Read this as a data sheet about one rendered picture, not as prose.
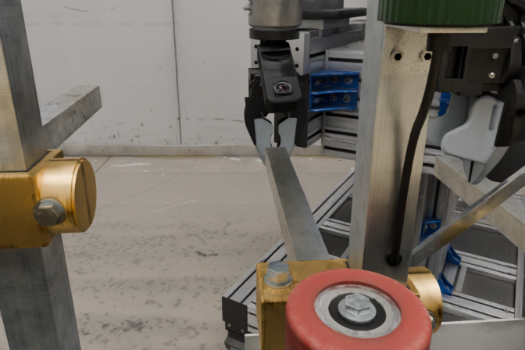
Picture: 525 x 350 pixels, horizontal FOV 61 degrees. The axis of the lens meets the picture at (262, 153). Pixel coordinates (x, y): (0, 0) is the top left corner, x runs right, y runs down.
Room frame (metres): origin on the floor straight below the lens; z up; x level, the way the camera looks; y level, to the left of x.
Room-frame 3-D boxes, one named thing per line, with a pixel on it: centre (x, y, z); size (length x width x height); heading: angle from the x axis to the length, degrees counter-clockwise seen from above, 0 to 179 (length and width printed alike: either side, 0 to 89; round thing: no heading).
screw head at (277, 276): (0.28, -0.01, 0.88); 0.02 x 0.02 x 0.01
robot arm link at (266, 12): (0.65, -0.01, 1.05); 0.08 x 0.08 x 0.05
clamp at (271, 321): (0.28, -0.06, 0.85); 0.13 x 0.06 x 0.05; 95
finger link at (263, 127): (0.65, 0.00, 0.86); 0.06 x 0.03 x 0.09; 5
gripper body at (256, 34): (0.65, -0.02, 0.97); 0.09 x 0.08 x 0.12; 5
